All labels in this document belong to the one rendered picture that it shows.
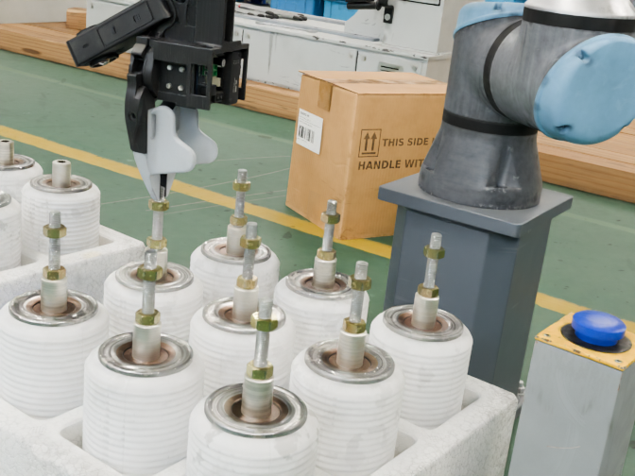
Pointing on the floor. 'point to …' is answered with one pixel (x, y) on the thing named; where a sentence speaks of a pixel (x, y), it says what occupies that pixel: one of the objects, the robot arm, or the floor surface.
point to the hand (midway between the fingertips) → (153, 182)
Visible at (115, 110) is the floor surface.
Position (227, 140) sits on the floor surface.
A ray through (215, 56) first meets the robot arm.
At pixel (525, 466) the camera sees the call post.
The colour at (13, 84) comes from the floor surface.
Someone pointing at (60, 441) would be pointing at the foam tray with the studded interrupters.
